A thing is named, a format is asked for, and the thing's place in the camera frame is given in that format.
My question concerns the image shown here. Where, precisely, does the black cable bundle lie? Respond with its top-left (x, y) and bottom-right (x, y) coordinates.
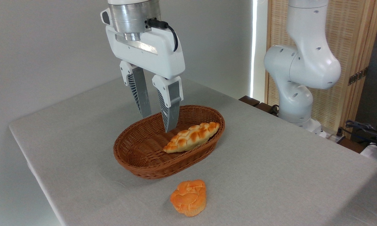
top-left (336, 120), bottom-right (377, 148)

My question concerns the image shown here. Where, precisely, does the dark metal screen hinge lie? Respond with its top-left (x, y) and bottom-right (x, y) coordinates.
top-left (348, 67), bottom-right (369, 86)

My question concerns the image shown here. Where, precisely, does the round orange bread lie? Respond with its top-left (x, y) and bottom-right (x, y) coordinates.
top-left (170, 180), bottom-right (207, 217)

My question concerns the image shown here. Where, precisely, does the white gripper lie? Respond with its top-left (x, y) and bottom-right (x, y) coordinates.
top-left (105, 25), bottom-right (186, 133)

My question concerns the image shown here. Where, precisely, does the long braided bread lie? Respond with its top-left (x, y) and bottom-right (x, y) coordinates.
top-left (163, 122), bottom-right (220, 153)

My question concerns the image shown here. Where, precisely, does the grey tablecloth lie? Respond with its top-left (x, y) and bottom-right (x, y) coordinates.
top-left (9, 67), bottom-right (377, 226)

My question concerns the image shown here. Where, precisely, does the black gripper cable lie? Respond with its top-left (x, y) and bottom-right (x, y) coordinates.
top-left (146, 18), bottom-right (179, 52)

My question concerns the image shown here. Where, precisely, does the brown wicker basket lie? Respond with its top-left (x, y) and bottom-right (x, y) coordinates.
top-left (113, 105), bottom-right (226, 180)

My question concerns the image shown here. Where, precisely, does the dark brown wooden block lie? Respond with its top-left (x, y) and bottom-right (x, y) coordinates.
top-left (239, 95), bottom-right (260, 107)
top-left (254, 102), bottom-right (279, 117)

